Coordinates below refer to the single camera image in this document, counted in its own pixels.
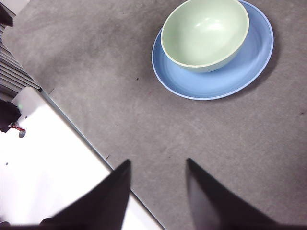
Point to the grey metal table edge strip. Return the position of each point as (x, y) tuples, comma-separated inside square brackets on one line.
[(79, 130)]

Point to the blue round plate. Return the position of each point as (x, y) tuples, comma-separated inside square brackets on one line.
[(211, 83)]

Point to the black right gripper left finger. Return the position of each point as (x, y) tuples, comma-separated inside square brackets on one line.
[(105, 203)]

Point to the green ribbed bowl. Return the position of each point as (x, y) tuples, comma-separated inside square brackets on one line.
[(204, 36)]

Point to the grey ribbed panel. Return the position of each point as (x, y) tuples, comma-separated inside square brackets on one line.
[(12, 69)]

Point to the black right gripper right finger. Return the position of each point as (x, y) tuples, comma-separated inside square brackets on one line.
[(216, 206)]

